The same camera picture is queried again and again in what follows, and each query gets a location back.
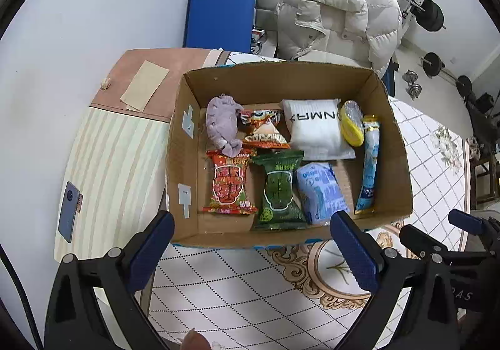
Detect small beige crumpled scrap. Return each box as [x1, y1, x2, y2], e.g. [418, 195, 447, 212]
[100, 77, 111, 90]

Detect white padded chair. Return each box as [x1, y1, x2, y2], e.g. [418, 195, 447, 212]
[295, 50, 371, 69]

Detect blue folded mat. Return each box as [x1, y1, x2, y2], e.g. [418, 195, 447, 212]
[183, 0, 256, 53]

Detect orange snack packet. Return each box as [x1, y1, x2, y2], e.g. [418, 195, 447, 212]
[240, 109, 290, 149]

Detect floor barbell black plates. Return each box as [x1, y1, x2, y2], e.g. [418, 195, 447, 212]
[420, 52, 472, 99]

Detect blue tube packet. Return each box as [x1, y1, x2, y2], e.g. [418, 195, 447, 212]
[355, 115, 380, 214]

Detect cardboard box with blue outside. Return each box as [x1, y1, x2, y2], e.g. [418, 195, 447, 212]
[165, 61, 413, 248]

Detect chrome dumbbell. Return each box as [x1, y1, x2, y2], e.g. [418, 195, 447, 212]
[406, 82, 422, 100]
[402, 70, 418, 85]

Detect dark wooden shelf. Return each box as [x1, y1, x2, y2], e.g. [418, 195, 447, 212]
[467, 137, 499, 209]

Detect red snack packet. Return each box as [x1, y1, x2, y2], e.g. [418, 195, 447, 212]
[202, 148, 258, 215]

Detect white soft pack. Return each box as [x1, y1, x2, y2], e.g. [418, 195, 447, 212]
[281, 99, 355, 161]

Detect silver yellow scrubbing sponge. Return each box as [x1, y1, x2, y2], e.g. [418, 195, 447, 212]
[339, 100, 364, 147]

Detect beige paper sheet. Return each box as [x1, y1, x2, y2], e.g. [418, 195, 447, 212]
[120, 61, 169, 112]

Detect white puffer jacket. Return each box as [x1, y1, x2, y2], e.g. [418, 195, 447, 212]
[276, 0, 403, 78]

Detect light blue tissue pack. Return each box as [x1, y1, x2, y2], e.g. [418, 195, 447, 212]
[297, 162, 349, 226]

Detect green snack packet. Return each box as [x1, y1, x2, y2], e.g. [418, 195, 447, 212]
[253, 149, 308, 231]

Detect blue smartphone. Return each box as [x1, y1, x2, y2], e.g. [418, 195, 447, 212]
[57, 182, 83, 243]

